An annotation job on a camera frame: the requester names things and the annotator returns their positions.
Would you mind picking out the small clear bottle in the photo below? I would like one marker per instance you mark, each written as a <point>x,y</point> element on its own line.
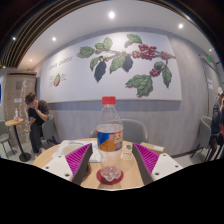
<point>16,115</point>

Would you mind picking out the grey upholstered chair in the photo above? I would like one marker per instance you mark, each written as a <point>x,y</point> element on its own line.
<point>204,131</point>
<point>135,130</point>
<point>49,131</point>
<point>3,131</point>

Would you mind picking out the person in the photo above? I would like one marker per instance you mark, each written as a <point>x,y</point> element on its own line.
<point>216,123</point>
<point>36,123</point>

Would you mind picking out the flat round red coaster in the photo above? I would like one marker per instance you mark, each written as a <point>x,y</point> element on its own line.
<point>100,178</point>

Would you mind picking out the clear red-capped drink bottle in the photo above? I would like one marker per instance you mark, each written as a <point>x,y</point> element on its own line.
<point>110,140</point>

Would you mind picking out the white paper sheet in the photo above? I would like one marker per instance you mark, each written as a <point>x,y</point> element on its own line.
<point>60,148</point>

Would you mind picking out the small clear card stand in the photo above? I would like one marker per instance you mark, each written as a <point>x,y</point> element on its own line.
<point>128,149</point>

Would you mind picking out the coffee plant wall picture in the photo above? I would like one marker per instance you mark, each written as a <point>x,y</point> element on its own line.
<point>76,83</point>

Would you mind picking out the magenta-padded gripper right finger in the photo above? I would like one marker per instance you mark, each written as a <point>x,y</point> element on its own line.
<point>146,160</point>

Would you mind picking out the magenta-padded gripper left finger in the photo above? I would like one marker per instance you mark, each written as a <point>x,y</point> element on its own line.
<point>78,160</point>

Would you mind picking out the white door notice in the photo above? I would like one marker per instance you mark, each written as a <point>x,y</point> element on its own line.
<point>210,84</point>

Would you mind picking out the green exit sign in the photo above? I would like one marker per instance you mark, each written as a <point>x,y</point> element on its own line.
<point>208,58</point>

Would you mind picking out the small round wooden side table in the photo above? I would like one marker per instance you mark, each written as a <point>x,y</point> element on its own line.
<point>14,122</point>

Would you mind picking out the round ceiling lights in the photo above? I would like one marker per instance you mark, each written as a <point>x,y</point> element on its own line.
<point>111,15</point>

